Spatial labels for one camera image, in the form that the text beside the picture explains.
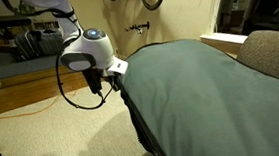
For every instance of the green zip bag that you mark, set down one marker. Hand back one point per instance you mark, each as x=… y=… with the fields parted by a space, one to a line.
x=189 y=99

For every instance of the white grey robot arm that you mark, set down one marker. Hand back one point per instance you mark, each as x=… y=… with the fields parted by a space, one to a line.
x=84 y=50

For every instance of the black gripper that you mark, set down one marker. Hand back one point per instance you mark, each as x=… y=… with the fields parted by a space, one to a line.
x=94 y=79

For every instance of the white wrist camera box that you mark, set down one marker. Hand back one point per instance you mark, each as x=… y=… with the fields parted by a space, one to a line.
x=117 y=67

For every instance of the grey fabric sofa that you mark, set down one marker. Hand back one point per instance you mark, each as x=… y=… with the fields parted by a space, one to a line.
x=260 y=51

